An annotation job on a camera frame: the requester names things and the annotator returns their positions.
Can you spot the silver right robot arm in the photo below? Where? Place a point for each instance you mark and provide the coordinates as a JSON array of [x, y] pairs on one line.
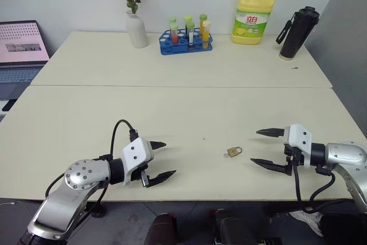
[[344, 156]]

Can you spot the white ceramic vase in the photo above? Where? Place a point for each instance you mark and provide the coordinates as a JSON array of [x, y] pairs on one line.
[[137, 31]]

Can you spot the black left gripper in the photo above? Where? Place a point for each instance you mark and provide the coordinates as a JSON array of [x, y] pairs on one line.
[[145, 178]]

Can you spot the black table leg foot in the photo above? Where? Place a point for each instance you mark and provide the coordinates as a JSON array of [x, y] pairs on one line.
[[97, 209]]

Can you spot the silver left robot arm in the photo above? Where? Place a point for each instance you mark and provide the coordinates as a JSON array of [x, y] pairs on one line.
[[71, 190]]

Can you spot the small brass padlock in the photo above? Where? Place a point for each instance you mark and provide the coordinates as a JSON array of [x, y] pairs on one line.
[[234, 151]]

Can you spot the black rounded shape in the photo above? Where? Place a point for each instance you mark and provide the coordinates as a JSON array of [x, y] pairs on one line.
[[232, 226]]

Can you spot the yellow dish soap pump bottle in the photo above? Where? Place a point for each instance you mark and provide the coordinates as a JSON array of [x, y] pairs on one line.
[[252, 18]]

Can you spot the white crumpled cloth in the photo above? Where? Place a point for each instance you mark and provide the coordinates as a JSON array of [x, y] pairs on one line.
[[309, 220]]

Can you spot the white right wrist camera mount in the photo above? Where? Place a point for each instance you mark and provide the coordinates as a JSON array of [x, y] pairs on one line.
[[299, 141]]

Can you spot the black flat phone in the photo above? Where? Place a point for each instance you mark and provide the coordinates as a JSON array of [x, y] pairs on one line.
[[9, 105]]

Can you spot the green-capped test tube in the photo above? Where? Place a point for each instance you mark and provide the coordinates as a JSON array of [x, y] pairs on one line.
[[172, 19], [187, 19], [203, 17]]

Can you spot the grey laptop with pink screen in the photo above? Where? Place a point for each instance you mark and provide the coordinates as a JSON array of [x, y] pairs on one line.
[[20, 52]]

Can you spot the blue test tube rack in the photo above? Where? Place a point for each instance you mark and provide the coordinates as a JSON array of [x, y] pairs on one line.
[[183, 47]]

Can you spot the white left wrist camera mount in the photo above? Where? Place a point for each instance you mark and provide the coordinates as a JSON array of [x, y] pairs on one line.
[[137, 157]]

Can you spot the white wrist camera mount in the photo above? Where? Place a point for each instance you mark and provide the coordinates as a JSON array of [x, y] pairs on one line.
[[137, 157], [299, 141]]

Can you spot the yellow-capped tube with orange liquid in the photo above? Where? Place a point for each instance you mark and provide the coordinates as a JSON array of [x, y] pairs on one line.
[[206, 35]]

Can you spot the dark reddish rounded shape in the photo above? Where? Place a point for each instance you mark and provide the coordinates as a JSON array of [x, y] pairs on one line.
[[160, 229]]

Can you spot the green-capped tube with white label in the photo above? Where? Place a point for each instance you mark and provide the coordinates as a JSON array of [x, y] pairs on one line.
[[190, 35]]

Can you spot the green-capped tube with red liquid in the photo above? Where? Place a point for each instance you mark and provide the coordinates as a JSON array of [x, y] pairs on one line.
[[173, 35]]

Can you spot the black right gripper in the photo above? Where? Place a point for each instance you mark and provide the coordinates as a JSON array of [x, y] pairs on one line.
[[293, 157]]

